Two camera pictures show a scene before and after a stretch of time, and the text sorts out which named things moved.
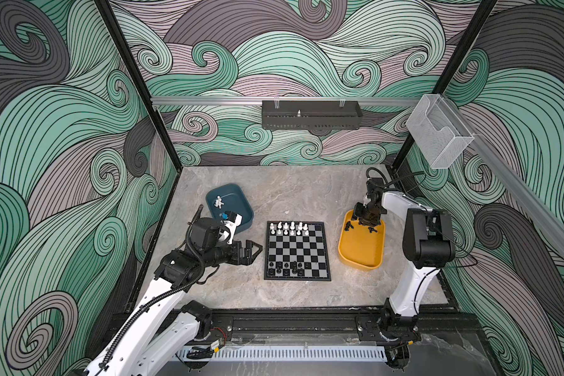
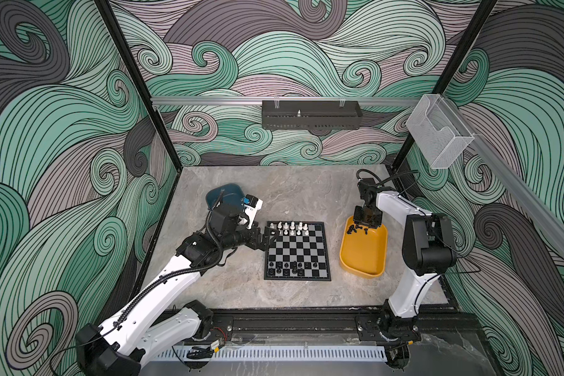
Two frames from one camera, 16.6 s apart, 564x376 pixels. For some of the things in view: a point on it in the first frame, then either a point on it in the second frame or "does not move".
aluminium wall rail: (174, 102) does not move
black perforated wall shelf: (311, 114) does not move
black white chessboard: (296, 251) does not move
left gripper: (247, 258) to (264, 243)
